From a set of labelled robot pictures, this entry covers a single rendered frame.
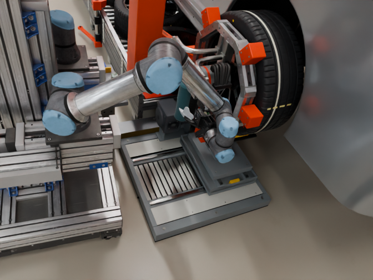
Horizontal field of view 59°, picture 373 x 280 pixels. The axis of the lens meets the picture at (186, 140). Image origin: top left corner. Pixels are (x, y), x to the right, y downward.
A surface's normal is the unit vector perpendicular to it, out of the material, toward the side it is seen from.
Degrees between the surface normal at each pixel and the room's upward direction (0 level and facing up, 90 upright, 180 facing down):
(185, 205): 0
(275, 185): 0
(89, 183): 0
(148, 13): 90
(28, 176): 90
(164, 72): 86
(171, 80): 86
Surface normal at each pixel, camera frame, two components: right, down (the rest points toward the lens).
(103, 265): 0.16, -0.69
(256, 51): 0.36, -0.16
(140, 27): 0.40, 0.70
